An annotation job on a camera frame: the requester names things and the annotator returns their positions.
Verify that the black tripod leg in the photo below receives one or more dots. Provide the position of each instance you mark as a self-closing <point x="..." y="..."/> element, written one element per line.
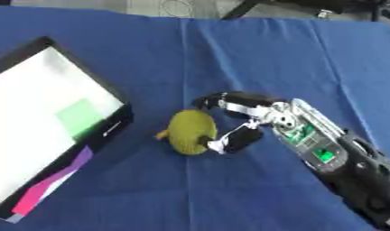
<point x="244" y="8"/>

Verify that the green square block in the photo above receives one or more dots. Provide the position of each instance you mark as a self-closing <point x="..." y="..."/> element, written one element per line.
<point x="80" y="116"/>

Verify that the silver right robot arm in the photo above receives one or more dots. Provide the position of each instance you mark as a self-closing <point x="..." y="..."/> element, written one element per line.
<point x="330" y="150"/>

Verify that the olive green round toy fruit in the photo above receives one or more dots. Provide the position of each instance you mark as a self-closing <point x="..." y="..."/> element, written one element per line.
<point x="192" y="132"/>

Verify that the black box with white inside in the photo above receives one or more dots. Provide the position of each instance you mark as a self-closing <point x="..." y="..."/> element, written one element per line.
<point x="40" y="120"/>

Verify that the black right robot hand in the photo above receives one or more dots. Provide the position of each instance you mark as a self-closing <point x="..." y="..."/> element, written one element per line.
<point x="244" y="99"/>

